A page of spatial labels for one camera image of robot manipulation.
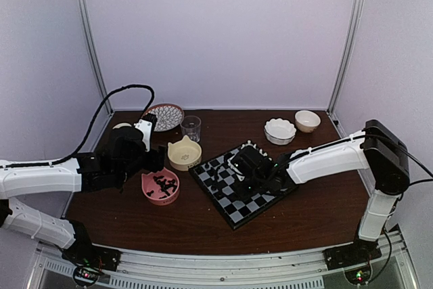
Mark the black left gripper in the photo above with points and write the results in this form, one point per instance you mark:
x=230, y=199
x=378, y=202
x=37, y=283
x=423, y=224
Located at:
x=157, y=159

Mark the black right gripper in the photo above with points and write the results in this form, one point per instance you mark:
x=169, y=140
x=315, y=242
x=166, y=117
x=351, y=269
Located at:
x=243, y=193

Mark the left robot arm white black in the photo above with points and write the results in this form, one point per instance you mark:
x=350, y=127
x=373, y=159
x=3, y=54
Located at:
x=75, y=174

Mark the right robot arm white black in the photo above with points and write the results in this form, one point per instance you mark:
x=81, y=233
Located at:
x=374, y=148

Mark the white mug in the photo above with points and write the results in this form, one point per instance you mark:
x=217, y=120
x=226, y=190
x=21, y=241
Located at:
x=120, y=125

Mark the black white chessboard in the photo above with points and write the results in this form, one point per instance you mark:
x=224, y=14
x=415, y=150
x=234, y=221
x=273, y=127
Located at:
x=236, y=212

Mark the pink cat-shaped bowl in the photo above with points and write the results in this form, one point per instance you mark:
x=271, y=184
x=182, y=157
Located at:
x=160, y=188

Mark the white scalloped bowl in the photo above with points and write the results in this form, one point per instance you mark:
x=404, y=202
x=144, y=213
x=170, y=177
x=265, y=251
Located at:
x=279, y=131

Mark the cream cat-shaped bowl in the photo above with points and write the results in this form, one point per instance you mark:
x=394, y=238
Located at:
x=184, y=154

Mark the patterned ceramic plate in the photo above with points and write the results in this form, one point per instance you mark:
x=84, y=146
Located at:
x=168, y=116

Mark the clear drinking glass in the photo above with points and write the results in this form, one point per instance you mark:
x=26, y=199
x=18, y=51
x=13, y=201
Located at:
x=191, y=126

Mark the cream round bowl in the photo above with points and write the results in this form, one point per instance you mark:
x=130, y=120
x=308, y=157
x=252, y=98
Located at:
x=307, y=121

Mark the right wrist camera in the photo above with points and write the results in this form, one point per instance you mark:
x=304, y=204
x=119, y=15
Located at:
x=229, y=161

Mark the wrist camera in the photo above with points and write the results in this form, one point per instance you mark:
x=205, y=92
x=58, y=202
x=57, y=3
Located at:
x=146, y=124
x=229, y=161

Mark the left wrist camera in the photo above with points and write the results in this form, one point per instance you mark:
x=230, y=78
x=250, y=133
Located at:
x=146, y=124

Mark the aluminium front rail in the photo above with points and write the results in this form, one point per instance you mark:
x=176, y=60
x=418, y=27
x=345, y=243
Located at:
x=296, y=269

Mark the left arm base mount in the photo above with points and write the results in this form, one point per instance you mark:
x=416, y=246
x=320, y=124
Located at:
x=95, y=257

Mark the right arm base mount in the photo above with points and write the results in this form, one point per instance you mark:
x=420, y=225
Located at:
x=351, y=254

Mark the left aluminium frame post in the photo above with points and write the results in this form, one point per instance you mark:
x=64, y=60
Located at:
x=91, y=48

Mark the aluminium frame post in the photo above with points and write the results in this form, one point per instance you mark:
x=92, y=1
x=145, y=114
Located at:
x=354, y=22
x=91, y=48

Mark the right aluminium frame post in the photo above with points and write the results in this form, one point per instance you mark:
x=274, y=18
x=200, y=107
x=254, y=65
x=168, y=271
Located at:
x=354, y=22

